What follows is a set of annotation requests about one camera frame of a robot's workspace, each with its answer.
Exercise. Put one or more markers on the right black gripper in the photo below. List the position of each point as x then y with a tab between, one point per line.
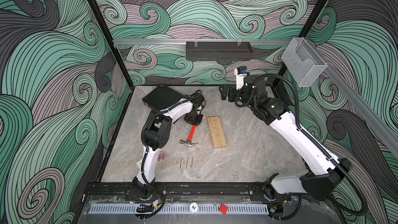
232	90

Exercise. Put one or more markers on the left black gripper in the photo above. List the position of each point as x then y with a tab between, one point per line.
198	122

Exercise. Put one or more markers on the claw hammer orange black handle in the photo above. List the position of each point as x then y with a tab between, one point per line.
188	142

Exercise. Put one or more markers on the wooden block with nails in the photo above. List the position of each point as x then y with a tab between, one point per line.
216	131

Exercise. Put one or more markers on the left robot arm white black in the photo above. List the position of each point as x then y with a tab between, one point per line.
155	135

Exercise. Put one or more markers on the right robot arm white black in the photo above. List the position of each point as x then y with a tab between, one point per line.
325	169

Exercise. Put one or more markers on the black hard case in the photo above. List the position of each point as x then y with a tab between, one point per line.
161	98

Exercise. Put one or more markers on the pink toy car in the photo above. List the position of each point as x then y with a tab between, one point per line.
161	156

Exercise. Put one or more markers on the red cube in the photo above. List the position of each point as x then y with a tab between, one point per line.
223	209

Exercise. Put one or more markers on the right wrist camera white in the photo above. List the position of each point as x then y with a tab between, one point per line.
240	73

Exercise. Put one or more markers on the black wall tray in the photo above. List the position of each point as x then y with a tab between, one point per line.
219	51

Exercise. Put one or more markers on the aluminium wall rail back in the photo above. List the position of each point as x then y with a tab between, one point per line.
160	41

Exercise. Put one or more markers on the aluminium wall rail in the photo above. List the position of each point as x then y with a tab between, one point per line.
160	41
351	84

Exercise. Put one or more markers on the clear mesh wall holder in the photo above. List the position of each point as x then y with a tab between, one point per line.
304	61

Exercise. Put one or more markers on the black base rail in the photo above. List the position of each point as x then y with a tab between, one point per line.
258	191

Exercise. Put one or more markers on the white slotted cable duct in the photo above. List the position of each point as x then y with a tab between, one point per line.
234	208

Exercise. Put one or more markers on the aluminium wall rail right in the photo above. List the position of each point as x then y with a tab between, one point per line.
351	84

